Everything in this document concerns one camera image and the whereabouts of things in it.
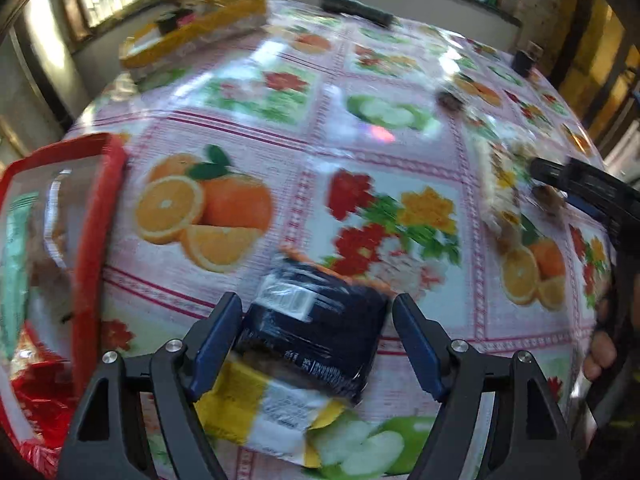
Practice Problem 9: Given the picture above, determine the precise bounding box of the yellow white snack packet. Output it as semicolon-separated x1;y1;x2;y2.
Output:
195;360;348;468

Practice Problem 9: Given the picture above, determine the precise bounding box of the golden wooden door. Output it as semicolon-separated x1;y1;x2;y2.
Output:
555;0;640;136

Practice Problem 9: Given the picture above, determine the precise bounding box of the yellow rimmed cardboard box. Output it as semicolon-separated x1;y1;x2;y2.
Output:
119;0;268;78

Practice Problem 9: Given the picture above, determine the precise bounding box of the red rimmed tray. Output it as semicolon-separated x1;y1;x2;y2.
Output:
0;132;128;478

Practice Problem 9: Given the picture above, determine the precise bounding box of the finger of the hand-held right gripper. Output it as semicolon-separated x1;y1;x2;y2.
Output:
567;158;632;196
530;157;608;221

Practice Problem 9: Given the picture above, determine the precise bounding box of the fruit and flower printed tablecloth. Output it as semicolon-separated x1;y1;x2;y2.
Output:
0;0;618;480

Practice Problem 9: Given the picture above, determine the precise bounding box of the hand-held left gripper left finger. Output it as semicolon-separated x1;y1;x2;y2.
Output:
59;291;244;480

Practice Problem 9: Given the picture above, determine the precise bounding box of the black snack packet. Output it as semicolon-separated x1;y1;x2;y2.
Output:
232;255;391;406

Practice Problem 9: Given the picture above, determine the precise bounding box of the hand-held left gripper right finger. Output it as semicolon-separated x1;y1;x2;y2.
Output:
391;292;583;480

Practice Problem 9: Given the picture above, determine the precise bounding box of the black flashlight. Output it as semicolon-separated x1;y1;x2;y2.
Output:
320;0;393;28

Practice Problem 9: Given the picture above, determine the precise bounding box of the person's right hand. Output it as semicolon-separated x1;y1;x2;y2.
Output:
582;285;621;383

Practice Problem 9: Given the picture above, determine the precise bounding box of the green snack packet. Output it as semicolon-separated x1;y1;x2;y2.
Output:
0;192;41;361

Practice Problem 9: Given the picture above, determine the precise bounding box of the black jar with cork lid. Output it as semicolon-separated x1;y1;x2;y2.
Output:
512;42;543;78

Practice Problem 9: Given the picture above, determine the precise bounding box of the clear packet brown nut bar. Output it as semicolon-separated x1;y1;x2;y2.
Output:
530;185;566;216

